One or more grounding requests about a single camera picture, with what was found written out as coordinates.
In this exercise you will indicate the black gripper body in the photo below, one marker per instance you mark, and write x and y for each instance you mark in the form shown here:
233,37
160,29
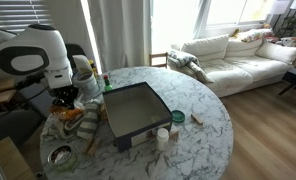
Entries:
65,96

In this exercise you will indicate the orange Cheetos packet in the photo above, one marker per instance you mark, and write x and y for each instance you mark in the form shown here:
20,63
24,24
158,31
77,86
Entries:
63,113

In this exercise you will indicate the grey white striped cloth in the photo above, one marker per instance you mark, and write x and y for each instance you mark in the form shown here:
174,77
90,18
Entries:
83,126

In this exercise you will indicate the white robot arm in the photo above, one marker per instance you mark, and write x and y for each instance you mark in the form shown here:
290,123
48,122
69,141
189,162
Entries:
39,48

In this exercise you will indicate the navy blue open box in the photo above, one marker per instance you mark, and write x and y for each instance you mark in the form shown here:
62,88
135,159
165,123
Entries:
135,114

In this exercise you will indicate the green bottle red cap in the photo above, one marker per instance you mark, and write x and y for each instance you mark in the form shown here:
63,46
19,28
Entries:
108,86

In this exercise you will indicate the brown wooden sticks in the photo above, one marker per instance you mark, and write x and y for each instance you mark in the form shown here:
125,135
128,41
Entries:
92,146

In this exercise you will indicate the white curtain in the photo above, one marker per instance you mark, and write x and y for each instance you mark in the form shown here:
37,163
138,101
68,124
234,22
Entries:
122,30

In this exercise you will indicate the white plastic jar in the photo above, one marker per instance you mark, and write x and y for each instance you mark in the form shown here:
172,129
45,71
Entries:
162,138

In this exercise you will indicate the natural wooden chair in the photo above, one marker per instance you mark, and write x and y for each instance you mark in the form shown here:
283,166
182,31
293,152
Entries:
158,60

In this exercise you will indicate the grey folded blanket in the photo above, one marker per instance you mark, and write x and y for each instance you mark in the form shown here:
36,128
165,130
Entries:
187,64

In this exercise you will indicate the small wooden block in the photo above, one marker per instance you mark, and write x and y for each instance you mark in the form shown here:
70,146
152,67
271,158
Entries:
196,117

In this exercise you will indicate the white fabric sofa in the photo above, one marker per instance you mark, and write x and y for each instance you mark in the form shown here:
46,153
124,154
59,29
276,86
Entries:
236,66

